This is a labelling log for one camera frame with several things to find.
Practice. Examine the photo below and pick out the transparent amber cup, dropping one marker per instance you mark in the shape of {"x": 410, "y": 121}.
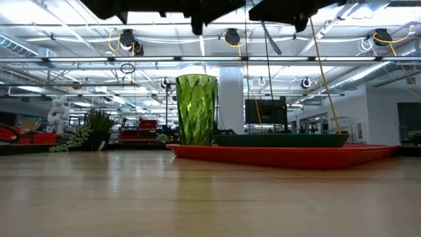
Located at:
{"x": 196, "y": 112}

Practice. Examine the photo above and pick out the green round plate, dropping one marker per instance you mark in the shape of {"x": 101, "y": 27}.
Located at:
{"x": 279, "y": 140}

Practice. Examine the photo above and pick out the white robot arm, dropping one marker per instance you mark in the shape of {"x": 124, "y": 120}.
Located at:
{"x": 58, "y": 113}

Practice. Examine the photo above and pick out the red plastic tray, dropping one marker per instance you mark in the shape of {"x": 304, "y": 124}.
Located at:
{"x": 279, "y": 158}

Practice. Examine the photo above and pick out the white building column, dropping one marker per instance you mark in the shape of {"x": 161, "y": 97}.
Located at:
{"x": 231, "y": 98}

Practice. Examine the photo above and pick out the black hanging monitor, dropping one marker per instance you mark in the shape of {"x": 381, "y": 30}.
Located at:
{"x": 266, "y": 112}

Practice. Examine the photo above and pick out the potted succulent plant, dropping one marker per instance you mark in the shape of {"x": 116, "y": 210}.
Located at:
{"x": 98, "y": 123}

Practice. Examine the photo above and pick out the red tool cart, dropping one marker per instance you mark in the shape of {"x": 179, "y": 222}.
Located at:
{"x": 144, "y": 128}

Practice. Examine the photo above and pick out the red storage bin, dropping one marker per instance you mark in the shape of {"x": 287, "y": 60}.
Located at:
{"x": 44, "y": 138}

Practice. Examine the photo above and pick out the black aluminium table frame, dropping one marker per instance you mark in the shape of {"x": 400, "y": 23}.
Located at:
{"x": 33, "y": 148}

